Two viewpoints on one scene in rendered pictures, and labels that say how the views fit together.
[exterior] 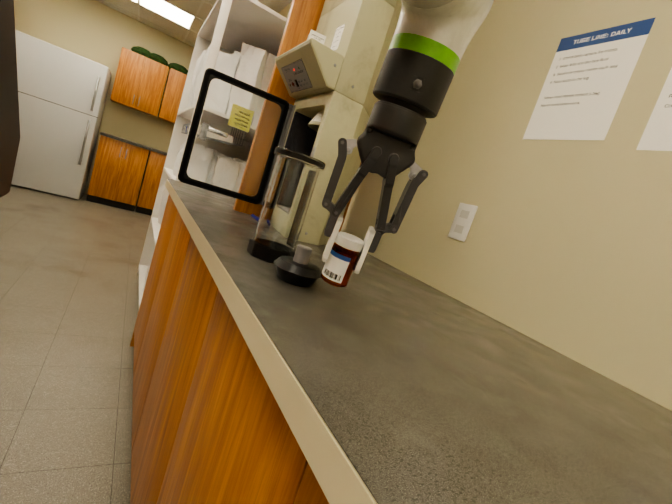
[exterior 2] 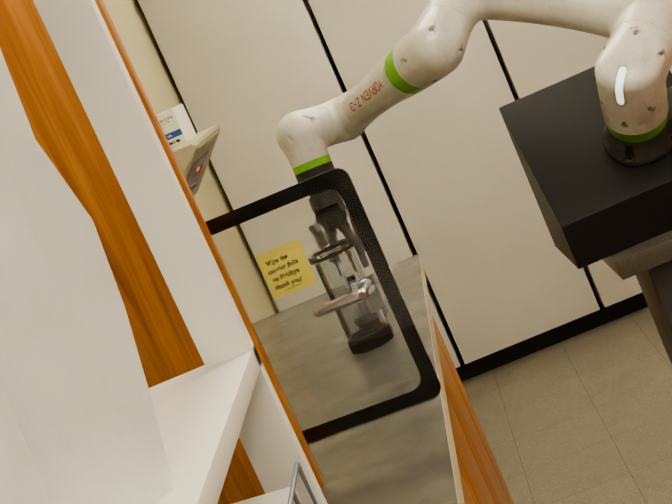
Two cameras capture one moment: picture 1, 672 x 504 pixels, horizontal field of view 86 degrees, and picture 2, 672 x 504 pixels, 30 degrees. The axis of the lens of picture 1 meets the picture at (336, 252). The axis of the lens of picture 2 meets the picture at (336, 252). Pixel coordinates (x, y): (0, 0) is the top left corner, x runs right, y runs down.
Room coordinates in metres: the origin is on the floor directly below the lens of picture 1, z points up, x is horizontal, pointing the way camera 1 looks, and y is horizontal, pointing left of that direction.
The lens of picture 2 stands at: (2.82, 1.73, 1.60)
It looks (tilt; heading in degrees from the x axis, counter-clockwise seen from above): 10 degrees down; 218
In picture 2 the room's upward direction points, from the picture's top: 24 degrees counter-clockwise
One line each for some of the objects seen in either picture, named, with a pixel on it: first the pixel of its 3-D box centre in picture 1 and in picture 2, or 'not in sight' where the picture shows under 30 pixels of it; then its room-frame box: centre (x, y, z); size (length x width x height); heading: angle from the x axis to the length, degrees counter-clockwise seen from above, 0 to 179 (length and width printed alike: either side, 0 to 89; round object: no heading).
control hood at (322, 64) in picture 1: (302, 72); (188, 173); (1.25, 0.29, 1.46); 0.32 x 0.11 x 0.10; 32
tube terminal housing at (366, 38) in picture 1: (335, 133); not in sight; (1.34, 0.13, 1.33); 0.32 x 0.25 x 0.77; 32
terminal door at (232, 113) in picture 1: (235, 140); (307, 315); (1.33, 0.47, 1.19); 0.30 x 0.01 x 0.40; 115
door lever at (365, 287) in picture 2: not in sight; (344, 299); (1.33, 0.55, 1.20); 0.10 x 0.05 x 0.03; 115
